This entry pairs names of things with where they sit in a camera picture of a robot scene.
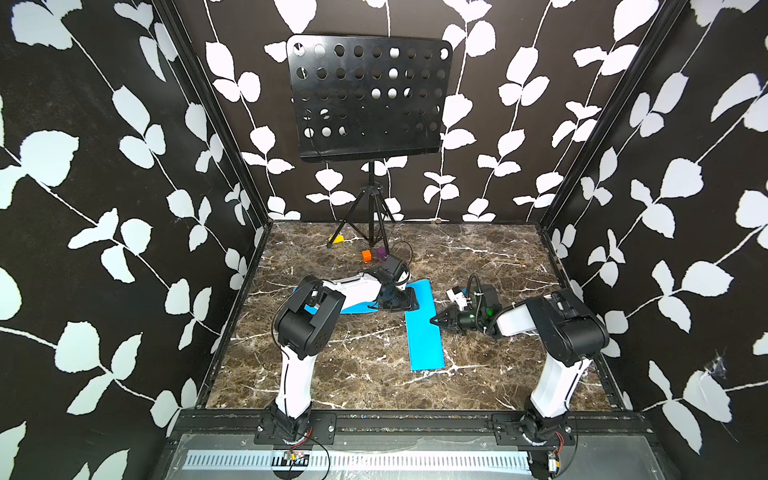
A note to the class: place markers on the white slotted cable duct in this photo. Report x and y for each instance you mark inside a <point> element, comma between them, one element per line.
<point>263,460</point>

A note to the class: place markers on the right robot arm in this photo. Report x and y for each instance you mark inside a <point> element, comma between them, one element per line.
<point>569,331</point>

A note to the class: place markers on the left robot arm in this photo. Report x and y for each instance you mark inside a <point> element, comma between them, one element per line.
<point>305,323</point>

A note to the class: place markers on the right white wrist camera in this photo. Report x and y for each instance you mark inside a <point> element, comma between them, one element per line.
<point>459,298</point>

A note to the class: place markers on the black perforated music stand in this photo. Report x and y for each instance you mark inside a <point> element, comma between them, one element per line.
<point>368,98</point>

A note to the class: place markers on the cyan paper sheet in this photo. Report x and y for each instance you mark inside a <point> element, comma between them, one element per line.
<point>424,338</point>
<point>360,308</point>

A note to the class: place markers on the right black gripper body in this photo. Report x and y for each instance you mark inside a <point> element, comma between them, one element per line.
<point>472,320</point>

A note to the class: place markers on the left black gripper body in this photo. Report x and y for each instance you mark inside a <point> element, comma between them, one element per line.
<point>399,299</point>

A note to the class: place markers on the black front mounting rail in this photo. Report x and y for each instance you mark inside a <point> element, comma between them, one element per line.
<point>328,426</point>

